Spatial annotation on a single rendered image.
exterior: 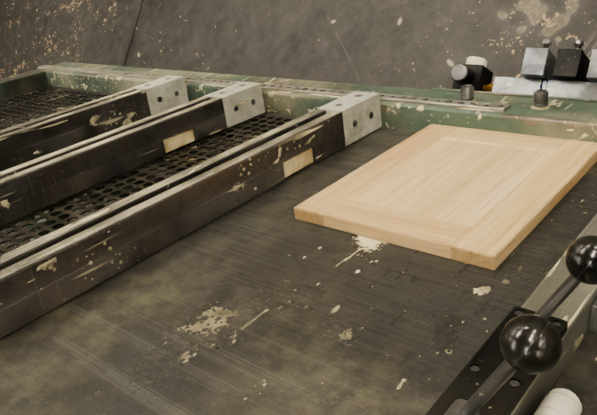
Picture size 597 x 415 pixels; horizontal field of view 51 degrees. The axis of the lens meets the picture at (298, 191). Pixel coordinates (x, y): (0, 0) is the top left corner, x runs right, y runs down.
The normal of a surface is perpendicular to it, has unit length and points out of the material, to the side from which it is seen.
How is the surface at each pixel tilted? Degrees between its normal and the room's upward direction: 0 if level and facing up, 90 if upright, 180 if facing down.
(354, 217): 60
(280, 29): 0
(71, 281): 90
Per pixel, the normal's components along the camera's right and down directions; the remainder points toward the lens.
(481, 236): -0.12, -0.91
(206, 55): -0.61, -0.14
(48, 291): 0.76, 0.17
